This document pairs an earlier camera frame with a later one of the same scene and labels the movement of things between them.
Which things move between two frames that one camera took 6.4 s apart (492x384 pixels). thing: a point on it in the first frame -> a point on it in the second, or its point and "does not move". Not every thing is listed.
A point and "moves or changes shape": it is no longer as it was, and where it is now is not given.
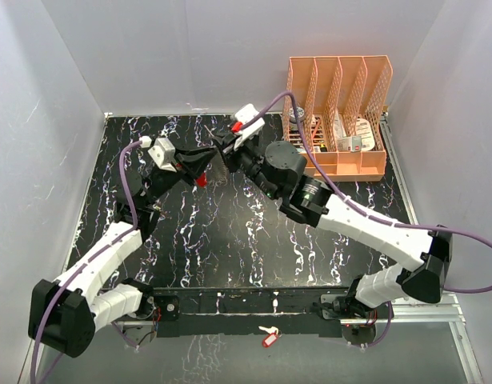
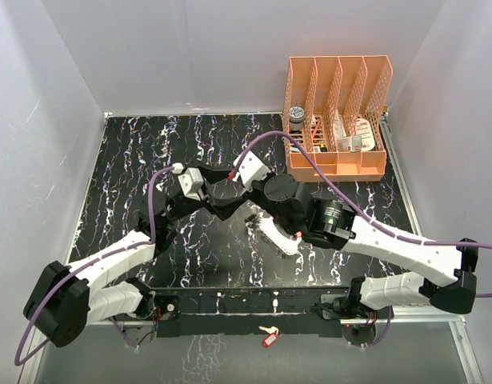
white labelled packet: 364,142 does not move
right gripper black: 226,143 -> 253,195
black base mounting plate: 270,312 does not move
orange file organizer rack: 342,101 does not move
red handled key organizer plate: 202,180 moves or changes shape
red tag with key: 274,333 does not move
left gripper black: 198,160 -> 222,206
